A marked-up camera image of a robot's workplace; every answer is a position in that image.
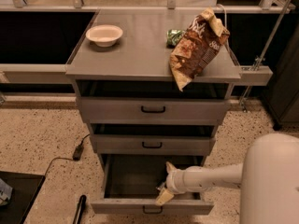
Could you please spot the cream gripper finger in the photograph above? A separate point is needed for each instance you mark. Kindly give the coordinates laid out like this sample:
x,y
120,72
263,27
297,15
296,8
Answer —
x,y
164,196
170,167

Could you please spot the silver redbull can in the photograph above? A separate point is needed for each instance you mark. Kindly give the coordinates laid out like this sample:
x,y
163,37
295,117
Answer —
x,y
161,186

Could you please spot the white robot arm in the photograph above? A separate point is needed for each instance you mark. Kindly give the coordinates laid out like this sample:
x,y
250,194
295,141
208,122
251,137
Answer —
x,y
268,179

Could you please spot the grey bottom drawer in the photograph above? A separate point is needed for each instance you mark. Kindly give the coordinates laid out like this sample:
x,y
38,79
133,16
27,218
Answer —
x,y
130,187

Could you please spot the grey drawer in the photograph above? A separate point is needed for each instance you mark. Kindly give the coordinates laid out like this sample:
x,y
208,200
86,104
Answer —
x,y
149,139
130,187
148,102

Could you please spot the grey middle drawer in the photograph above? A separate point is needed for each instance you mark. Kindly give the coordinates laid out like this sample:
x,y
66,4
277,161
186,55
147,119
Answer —
x,y
149,139

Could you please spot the grey drawer cabinet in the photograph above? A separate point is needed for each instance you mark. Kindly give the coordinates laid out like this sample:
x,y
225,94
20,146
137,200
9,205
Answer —
x,y
142,53

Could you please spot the grey top drawer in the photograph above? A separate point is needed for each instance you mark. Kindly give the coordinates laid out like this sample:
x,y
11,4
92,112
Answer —
x,y
148,102

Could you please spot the black power adapter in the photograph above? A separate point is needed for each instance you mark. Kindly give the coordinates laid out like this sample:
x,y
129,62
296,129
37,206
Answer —
x,y
77,153

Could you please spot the brown chip bag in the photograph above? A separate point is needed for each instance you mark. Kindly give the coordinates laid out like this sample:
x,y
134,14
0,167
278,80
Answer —
x,y
199,45

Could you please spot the green crumpled snack bag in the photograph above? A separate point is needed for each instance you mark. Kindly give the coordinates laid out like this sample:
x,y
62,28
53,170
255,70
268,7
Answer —
x,y
173,36

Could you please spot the black tray corner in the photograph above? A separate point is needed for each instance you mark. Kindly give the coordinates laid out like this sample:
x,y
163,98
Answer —
x,y
25,190

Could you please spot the white bowl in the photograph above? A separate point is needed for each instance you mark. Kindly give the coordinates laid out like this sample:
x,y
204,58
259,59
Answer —
x,y
104,36

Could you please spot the metal support pole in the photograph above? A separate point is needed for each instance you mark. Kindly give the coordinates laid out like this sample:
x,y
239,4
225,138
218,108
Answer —
x,y
259,59

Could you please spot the black handle on floor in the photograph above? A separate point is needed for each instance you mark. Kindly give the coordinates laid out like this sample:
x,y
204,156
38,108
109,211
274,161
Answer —
x,y
80,209

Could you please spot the grey side rail shelf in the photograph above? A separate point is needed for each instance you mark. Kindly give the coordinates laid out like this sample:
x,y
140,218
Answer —
x,y
250,77

